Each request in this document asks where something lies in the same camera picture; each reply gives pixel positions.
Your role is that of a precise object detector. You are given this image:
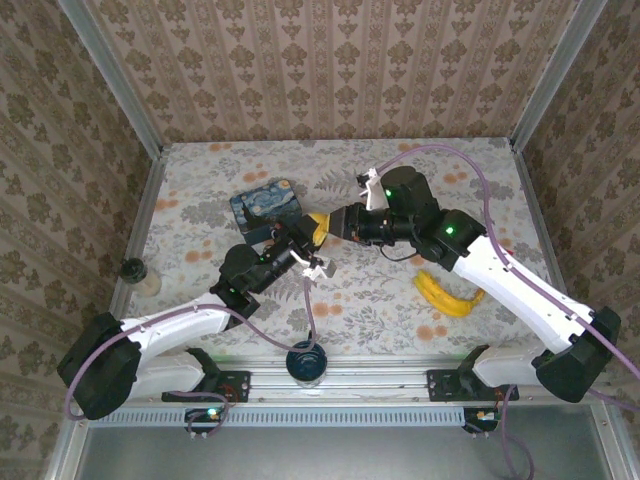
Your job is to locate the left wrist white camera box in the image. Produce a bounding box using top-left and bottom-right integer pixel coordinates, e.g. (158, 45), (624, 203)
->
(303, 253), (338, 281)

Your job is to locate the aluminium table side rail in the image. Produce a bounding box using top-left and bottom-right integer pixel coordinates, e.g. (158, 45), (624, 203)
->
(508, 138), (640, 480)
(45, 148), (169, 480)

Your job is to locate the small controller board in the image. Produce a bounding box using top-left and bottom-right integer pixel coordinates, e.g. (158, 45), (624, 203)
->
(461, 406), (502, 437)
(183, 406), (225, 437)

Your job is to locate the floral patterned tablecloth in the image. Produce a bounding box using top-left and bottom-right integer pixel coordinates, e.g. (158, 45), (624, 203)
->
(127, 139), (551, 359)

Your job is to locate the aluminium mounting rail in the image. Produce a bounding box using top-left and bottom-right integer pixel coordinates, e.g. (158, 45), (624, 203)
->
(218, 368), (437, 403)

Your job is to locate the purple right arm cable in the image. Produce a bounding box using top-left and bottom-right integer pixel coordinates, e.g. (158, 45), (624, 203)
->
(374, 143), (640, 384)

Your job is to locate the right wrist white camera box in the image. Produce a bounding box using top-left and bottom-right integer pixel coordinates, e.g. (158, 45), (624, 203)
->
(356, 168), (390, 212)

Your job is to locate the yellow banana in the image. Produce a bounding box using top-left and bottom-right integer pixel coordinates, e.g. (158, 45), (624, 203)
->
(412, 269), (487, 320)

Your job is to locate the glass jar with dark lid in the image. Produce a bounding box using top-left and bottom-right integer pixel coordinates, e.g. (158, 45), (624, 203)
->
(119, 256), (164, 298)

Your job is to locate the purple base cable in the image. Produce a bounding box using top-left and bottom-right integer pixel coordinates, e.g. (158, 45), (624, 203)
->
(498, 384), (536, 480)
(171, 391), (230, 442)

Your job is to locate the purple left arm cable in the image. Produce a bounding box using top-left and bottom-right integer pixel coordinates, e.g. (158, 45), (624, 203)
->
(65, 269), (319, 422)

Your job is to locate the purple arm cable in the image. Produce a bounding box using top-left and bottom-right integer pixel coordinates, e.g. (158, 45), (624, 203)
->
(374, 143), (640, 384)
(65, 269), (319, 422)

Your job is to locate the slotted grey cable duct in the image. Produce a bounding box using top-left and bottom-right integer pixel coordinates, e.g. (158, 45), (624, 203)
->
(93, 405), (472, 427)

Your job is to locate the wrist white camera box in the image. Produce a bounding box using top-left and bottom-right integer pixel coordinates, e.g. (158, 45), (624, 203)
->
(303, 253), (338, 281)
(356, 168), (390, 212)

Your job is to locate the starry night mouse pad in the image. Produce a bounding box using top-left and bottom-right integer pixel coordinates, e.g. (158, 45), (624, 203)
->
(228, 178), (310, 247)

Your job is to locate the thin black cable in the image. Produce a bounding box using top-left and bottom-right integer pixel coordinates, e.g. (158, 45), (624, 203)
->
(378, 243), (420, 265)

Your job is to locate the aluminium frame post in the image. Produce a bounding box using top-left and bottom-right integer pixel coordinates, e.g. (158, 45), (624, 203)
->
(56, 0), (165, 157)
(508, 0), (600, 151)

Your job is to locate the dark blue round jar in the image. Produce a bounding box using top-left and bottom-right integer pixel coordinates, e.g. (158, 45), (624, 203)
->
(285, 338), (330, 389)

